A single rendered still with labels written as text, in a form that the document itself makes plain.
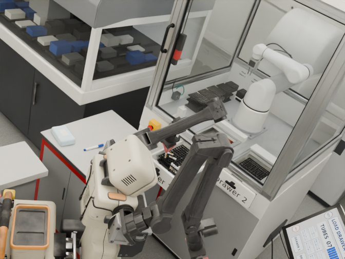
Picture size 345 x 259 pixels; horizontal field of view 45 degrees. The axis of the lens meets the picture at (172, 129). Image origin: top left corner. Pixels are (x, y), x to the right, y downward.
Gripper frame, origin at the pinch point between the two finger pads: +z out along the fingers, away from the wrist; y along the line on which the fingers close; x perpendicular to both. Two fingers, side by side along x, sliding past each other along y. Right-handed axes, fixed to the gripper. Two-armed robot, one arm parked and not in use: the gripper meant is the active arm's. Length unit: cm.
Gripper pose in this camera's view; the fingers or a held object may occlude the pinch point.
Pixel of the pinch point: (167, 150)
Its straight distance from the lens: 242.5
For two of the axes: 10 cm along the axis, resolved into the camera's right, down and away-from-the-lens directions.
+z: -2.0, 7.4, 6.4
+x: -6.9, -5.7, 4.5
